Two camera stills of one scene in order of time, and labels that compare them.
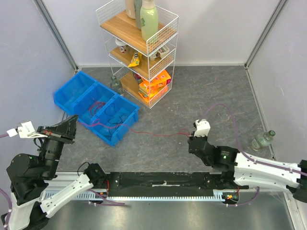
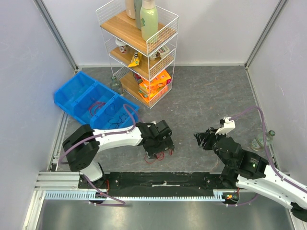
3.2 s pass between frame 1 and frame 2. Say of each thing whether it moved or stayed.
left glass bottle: stayed
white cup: stayed
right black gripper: moved
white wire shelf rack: stayed
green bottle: stayed
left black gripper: moved
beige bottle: stayed
